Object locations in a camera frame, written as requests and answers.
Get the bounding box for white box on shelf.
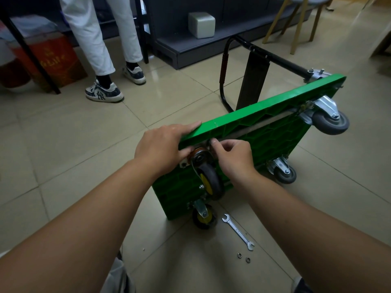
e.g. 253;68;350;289
188;12;216;39

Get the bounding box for person's light trousers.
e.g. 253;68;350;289
100;256;137;293

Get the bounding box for silver wrench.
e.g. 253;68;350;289
222;214;255;251

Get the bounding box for person's right hand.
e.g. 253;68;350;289
210;138;261;189

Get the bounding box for person's dark shoe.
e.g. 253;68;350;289
292;276;314;293

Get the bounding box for person's left forearm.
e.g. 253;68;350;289
0;158;158;293

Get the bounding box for person's left hand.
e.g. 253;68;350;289
134;121;202;181

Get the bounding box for person's right forearm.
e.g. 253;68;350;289
235;172;391;293

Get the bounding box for wooden stool legs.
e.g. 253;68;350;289
262;0;336;55

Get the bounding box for green platform trolley deck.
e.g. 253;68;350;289
152;35;347;221

